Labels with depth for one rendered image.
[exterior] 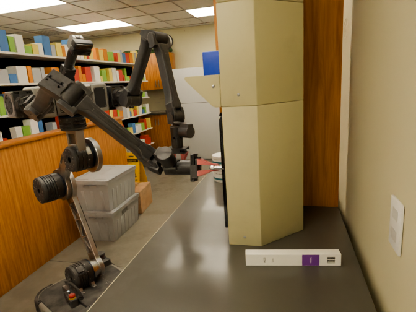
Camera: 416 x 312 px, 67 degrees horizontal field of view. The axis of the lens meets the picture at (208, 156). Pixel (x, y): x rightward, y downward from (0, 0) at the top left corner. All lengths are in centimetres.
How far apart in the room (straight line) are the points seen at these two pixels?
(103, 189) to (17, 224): 75
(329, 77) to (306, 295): 81
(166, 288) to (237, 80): 63
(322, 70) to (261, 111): 43
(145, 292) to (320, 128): 90
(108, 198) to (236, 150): 233
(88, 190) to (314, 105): 246
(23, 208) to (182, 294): 230
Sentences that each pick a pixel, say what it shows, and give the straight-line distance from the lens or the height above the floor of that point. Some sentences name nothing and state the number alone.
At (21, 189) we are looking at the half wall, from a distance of 303.
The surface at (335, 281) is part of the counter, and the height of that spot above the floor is 94.
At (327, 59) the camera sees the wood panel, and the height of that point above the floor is 154.
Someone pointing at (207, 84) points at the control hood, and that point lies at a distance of 100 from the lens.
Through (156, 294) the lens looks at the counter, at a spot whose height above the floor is 94.
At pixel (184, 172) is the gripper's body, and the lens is 115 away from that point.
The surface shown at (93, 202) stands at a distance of 332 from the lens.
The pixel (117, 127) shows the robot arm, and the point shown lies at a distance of 118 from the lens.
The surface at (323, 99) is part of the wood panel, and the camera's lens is 134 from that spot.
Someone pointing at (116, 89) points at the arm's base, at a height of 149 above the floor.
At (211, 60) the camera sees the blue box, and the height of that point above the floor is 157.
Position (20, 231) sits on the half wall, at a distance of 307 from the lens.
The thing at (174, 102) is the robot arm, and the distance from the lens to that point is 151.
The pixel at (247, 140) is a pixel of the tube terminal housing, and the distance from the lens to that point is 99.
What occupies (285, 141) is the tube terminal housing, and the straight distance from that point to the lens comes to 106.
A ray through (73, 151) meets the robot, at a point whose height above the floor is 118.
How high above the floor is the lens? 148
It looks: 13 degrees down
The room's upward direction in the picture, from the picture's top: 4 degrees counter-clockwise
